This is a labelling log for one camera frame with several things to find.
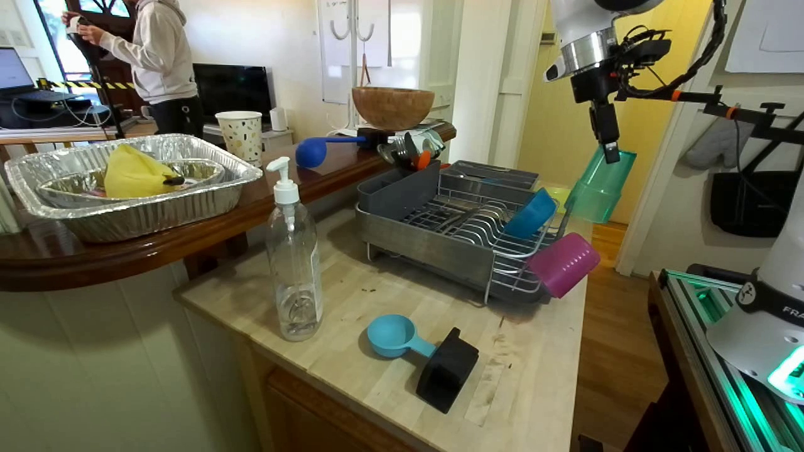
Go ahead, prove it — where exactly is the yellow cloth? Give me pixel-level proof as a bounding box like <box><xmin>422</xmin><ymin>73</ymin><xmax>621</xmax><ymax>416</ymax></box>
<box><xmin>100</xmin><ymin>143</ymin><xmax>183</xmax><ymax>202</ymax></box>

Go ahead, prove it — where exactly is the translucent green plastic cup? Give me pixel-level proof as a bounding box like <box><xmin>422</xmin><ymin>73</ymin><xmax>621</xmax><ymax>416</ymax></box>
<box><xmin>565</xmin><ymin>147</ymin><xmax>639</xmax><ymax>226</ymax></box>

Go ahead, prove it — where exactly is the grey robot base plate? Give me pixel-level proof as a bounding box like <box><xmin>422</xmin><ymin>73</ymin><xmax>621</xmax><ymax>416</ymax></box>
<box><xmin>706</xmin><ymin>308</ymin><xmax>804</xmax><ymax>407</ymax></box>

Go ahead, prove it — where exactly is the magenta plastic cup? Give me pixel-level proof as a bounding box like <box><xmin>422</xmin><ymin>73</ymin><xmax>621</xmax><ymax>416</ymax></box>
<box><xmin>526</xmin><ymin>232</ymin><xmax>603</xmax><ymax>303</ymax></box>

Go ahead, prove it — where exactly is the large aluminium foil tray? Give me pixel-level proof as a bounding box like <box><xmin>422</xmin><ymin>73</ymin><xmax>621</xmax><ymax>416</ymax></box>
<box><xmin>3</xmin><ymin>131</ymin><xmax>267</xmax><ymax>246</ymax></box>

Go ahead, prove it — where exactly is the grey oven mitt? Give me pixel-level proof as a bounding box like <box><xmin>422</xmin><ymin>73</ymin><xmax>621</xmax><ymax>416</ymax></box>
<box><xmin>678</xmin><ymin>117</ymin><xmax>756</xmax><ymax>176</ymax></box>

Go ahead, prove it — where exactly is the black hanging bag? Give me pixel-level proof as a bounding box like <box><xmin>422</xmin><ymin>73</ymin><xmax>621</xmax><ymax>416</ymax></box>
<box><xmin>709</xmin><ymin>169</ymin><xmax>804</xmax><ymax>241</ymax></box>

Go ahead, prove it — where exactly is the dotted paper cup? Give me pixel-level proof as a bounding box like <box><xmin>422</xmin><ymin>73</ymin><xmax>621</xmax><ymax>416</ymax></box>
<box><xmin>214</xmin><ymin>108</ymin><xmax>267</xmax><ymax>167</ymax></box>

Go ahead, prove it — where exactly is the aluminium frame with green light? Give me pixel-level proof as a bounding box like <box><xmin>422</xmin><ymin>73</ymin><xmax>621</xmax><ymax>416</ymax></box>
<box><xmin>655</xmin><ymin>267</ymin><xmax>804</xmax><ymax>452</ymax></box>

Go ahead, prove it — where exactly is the light blue measuring scoop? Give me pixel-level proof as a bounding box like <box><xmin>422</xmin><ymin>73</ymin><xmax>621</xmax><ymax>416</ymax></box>
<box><xmin>365</xmin><ymin>313</ymin><xmax>441</xmax><ymax>362</ymax></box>

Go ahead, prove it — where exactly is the blue plastic cup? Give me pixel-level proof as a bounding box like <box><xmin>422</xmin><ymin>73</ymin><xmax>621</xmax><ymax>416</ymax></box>
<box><xmin>502</xmin><ymin>188</ymin><xmax>560</xmax><ymax>245</ymax></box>

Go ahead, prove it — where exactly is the person in light sweater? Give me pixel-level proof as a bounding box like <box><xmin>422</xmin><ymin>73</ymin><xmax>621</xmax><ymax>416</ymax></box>
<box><xmin>62</xmin><ymin>0</ymin><xmax>206</xmax><ymax>136</ymax></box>

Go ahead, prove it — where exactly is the pile of kitchen utensils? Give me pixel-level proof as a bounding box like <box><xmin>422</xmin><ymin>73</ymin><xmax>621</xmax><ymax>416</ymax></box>
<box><xmin>374</xmin><ymin>118</ymin><xmax>461</xmax><ymax>176</ymax></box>

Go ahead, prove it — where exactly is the black monitor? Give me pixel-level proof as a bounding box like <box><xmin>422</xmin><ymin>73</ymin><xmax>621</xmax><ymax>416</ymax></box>
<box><xmin>192</xmin><ymin>60</ymin><xmax>276</xmax><ymax>134</ymax></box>

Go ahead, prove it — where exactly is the dark wooden bar ledge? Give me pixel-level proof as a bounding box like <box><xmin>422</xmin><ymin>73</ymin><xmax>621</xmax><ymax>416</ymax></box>
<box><xmin>0</xmin><ymin>124</ymin><xmax>397</xmax><ymax>295</ymax></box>

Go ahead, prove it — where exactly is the brown wooden bowl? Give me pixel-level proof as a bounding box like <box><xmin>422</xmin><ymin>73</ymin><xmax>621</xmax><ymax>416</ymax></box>
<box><xmin>349</xmin><ymin>84</ymin><xmax>438</xmax><ymax>134</ymax></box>

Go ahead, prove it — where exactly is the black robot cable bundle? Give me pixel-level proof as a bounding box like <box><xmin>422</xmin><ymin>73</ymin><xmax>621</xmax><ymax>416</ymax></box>
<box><xmin>613</xmin><ymin>0</ymin><xmax>728</xmax><ymax>107</ymax></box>

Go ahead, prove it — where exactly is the yellow-green plastic bowl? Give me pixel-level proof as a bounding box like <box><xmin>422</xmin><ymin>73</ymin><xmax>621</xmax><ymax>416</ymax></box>
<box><xmin>539</xmin><ymin>181</ymin><xmax>581</xmax><ymax>215</ymax></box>

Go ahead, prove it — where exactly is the grey dish drying rack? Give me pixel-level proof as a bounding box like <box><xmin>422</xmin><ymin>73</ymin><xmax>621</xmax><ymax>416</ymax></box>
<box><xmin>355</xmin><ymin>159</ymin><xmax>591</xmax><ymax>308</ymax></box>

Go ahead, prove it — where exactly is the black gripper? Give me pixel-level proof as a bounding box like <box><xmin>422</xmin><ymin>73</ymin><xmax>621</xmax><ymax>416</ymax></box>
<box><xmin>570</xmin><ymin>64</ymin><xmax>628</xmax><ymax>167</ymax></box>

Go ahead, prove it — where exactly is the white wall panel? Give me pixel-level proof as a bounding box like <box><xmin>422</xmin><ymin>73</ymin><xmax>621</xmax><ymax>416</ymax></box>
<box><xmin>723</xmin><ymin>0</ymin><xmax>804</xmax><ymax>78</ymax></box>

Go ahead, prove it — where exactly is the wooden base cabinet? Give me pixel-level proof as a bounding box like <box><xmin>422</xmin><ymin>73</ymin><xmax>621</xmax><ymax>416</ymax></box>
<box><xmin>247</xmin><ymin>349</ymin><xmax>442</xmax><ymax>452</ymax></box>

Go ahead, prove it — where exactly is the blue round ladle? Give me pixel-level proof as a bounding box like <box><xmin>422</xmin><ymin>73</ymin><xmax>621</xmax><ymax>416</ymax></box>
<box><xmin>294</xmin><ymin>134</ymin><xmax>373</xmax><ymax>172</ymax></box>

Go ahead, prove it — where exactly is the clear pump dispenser bottle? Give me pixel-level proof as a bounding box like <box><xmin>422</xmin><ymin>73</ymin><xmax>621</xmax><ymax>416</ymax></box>
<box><xmin>265</xmin><ymin>153</ymin><xmax>327</xmax><ymax>344</ymax></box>

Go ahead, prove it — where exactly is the white sheet with hooks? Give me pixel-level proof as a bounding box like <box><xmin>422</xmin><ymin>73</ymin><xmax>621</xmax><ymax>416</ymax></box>
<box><xmin>317</xmin><ymin>0</ymin><xmax>397</xmax><ymax>108</ymax></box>

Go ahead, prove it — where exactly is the black block holder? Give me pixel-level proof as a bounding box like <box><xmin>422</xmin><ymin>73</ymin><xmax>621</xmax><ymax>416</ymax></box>
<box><xmin>414</xmin><ymin>326</ymin><xmax>482</xmax><ymax>416</ymax></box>

